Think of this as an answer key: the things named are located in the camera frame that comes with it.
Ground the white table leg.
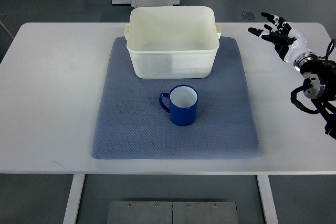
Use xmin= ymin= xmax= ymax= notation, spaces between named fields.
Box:
xmin=257 ymin=175 xmax=278 ymax=224
xmin=63 ymin=174 xmax=85 ymax=224

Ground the grey floor socket plate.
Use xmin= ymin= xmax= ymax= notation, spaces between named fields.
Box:
xmin=242 ymin=12 xmax=257 ymax=21

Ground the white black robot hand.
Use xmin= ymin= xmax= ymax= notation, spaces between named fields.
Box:
xmin=248 ymin=12 xmax=312 ymax=63

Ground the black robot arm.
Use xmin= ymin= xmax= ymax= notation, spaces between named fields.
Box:
xmin=290 ymin=52 xmax=335 ymax=138

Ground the right white table leg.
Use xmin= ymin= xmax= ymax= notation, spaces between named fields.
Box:
xmin=257 ymin=175 xmax=278 ymax=224

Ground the left white table leg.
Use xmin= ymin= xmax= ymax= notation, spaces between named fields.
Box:
xmin=63 ymin=174 xmax=85 ymax=224

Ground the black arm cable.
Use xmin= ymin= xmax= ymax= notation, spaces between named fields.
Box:
xmin=324 ymin=38 xmax=336 ymax=59

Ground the blue textured mat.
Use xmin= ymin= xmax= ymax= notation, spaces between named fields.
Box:
xmin=91 ymin=36 xmax=261 ymax=160

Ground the metal base plate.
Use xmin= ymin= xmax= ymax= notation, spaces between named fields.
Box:
xmin=107 ymin=201 xmax=238 ymax=223

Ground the white plastic box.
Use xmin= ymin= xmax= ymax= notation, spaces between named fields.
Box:
xmin=124 ymin=6 xmax=221 ymax=79

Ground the blue enamel mug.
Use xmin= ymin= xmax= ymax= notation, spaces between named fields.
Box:
xmin=159 ymin=84 xmax=199 ymax=126

